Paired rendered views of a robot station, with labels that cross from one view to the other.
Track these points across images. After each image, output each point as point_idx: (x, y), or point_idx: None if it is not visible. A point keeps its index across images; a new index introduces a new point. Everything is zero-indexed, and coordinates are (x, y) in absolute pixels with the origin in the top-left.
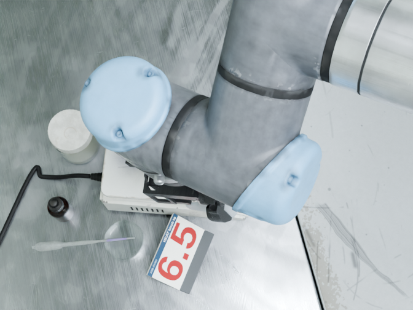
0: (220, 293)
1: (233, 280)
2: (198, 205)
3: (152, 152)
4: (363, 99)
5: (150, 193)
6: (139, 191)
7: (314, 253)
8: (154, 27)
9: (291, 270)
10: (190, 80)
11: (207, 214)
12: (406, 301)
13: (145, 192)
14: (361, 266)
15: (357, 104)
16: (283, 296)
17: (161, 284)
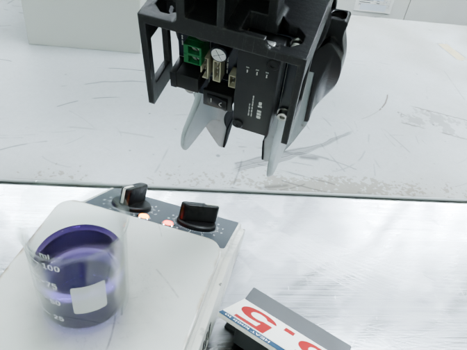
0: (347, 302)
1: (329, 281)
2: (283, 127)
3: None
4: (118, 104)
5: (312, 45)
6: (177, 323)
7: (296, 187)
8: None
9: (317, 213)
10: None
11: (339, 54)
12: (356, 133)
13: (308, 54)
14: (316, 153)
15: (121, 110)
16: (351, 230)
17: None
